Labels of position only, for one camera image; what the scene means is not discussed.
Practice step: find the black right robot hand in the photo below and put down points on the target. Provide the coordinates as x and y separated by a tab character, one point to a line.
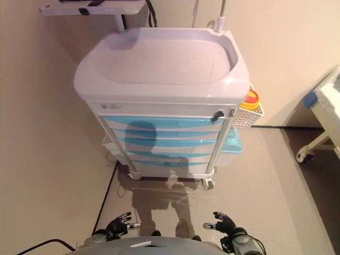
225	225

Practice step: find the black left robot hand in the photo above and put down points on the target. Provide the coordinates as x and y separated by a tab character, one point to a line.
118	227

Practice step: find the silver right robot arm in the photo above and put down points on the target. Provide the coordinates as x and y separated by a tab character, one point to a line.
243	241

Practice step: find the blue fronted tall drawer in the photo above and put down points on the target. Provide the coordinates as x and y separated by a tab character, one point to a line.
159	167

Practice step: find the blue fronted closed drawer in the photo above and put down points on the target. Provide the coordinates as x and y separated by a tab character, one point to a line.
186	133
186	154

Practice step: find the blue fronted widest drawer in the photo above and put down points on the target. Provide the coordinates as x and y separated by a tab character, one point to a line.
186	122

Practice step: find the right robot leg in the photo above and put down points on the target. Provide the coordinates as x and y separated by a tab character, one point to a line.
196	238

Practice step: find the robot leg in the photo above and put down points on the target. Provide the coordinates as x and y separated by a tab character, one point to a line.
156	233
196	238

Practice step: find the grey robot torso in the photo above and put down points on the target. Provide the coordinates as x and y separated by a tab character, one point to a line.
148	247

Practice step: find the left robot leg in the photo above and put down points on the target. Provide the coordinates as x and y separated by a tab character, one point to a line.
156	233

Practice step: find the cart caster wheel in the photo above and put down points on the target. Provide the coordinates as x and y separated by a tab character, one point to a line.
208	184

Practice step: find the blue lidded waste bin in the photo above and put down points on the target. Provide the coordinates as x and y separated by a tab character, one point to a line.
233	148

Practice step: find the white side bin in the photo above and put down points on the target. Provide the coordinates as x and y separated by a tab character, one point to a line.
111	146

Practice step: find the bed caster wheel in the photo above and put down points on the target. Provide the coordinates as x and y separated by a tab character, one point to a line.
305	158

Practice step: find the black cart key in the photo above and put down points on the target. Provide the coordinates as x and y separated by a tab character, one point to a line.
217	116

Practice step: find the silver cart latch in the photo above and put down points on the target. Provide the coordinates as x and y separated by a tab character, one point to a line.
231	112

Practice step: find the yellow sharps container red lid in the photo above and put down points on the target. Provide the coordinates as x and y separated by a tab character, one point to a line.
251	99

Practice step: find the blue bed corner bumper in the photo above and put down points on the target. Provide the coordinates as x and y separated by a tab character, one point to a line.
311	99

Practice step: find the white medical cart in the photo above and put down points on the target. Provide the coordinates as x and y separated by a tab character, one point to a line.
159	61

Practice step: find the white IV pole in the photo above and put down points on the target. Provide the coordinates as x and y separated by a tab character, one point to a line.
221	16

